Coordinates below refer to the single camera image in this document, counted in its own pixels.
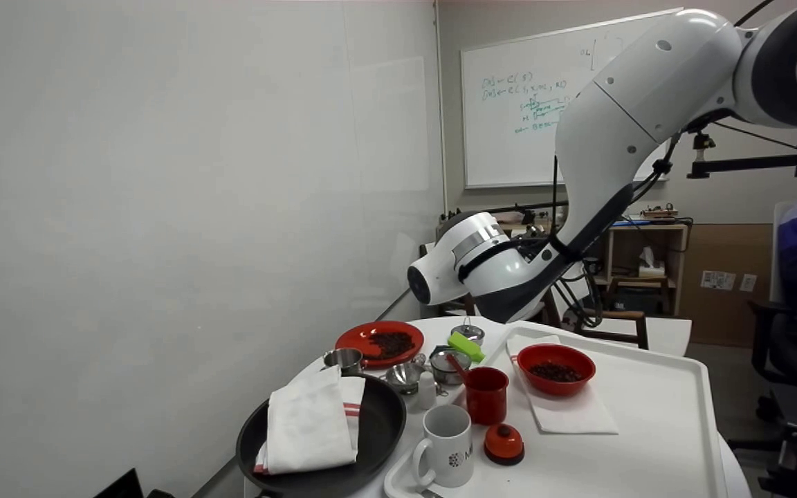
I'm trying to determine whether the green plastic bottle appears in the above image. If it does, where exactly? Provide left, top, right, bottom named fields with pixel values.
left=446, top=333, right=487, bottom=364

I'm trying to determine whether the red plate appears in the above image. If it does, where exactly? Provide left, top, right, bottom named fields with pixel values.
left=332, top=317, right=425, bottom=374

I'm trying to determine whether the wooden shelf unit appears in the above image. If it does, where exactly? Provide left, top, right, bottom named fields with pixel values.
left=433, top=211, right=693, bottom=320

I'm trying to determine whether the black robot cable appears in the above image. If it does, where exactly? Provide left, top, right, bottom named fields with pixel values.
left=545, top=136, right=686, bottom=328

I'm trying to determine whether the black tripod stand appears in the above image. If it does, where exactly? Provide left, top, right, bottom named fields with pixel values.
left=440, top=153, right=566, bottom=230

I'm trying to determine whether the small white shelf object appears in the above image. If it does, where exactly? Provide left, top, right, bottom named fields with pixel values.
left=635, top=243, right=666, bottom=279

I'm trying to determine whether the white square panel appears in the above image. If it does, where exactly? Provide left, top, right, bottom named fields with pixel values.
left=645, top=316, right=693, bottom=359

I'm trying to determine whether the steel measuring cup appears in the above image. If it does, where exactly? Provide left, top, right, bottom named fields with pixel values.
left=425, top=344, right=468, bottom=388
left=383, top=359, right=422, bottom=399

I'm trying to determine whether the black triangular object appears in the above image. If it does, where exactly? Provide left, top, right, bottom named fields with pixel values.
left=90, top=467, right=147, bottom=498

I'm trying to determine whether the red cup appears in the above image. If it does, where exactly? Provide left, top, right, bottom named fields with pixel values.
left=462, top=364, right=511, bottom=428

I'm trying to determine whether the white ceramic mug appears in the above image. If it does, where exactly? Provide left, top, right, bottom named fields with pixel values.
left=408, top=402, right=475, bottom=489

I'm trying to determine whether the white wall whiteboard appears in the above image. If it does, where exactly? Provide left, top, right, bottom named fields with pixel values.
left=458, top=34, right=603, bottom=191

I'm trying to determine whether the small steel cup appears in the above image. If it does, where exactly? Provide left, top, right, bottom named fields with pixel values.
left=322, top=346, right=365, bottom=377

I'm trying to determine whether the white cloth red stripe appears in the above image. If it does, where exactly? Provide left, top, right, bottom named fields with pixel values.
left=253, top=371, right=368, bottom=478

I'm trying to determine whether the red spoon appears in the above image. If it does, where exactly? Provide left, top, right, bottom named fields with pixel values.
left=443, top=352, right=470, bottom=385

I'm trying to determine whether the white flat napkin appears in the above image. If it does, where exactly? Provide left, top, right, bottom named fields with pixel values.
left=506, top=328, right=620, bottom=436

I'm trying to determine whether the red bowl with beans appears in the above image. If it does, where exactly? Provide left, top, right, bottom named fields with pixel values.
left=515, top=344, right=598, bottom=402

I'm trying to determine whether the white salt shaker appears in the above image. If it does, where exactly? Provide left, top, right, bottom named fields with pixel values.
left=415, top=371, right=440, bottom=413

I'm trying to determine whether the white plastic tray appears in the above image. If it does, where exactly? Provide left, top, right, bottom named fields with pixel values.
left=382, top=320, right=725, bottom=498

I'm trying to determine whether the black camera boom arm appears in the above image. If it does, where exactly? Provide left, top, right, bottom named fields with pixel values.
left=686, top=128, right=797, bottom=180

